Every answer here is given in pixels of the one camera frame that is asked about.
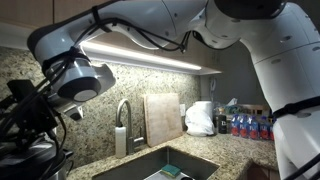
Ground curved steel faucet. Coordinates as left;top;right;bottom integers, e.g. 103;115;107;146
115;99;145;155

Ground green sponge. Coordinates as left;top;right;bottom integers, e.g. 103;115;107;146
161;164;181;178

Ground white plastic bag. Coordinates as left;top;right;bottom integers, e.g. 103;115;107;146
185;105;214;137

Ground tissue box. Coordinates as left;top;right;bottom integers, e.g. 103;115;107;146
215;98;243;115

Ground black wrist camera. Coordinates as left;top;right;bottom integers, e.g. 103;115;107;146
7;79;35;101

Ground wooden cutting board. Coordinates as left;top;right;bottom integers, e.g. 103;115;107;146
144;93;183;147

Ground under-cabinet light strip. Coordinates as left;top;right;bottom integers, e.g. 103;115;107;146
79;41;203;72

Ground white soap dispenser bottle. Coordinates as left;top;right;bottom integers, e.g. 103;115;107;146
115;127;126;158

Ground dark jar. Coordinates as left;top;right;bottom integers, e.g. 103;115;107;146
217;115;227;134

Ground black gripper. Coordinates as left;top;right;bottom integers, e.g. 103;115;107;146
0;97;57;150

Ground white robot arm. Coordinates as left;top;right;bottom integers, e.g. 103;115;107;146
26;0;320;180

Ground wooden upper cabinets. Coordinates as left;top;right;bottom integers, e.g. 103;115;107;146
0;0;223;75

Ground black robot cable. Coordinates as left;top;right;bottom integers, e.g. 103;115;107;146
0;6;193;180

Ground pack of water bottles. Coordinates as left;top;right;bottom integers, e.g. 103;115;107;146
230;114;274;141

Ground paper towel roll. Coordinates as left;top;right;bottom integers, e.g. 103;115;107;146
194;101;213;125

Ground stainless steel sink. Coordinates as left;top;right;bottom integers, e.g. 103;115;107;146
92;146;219;180

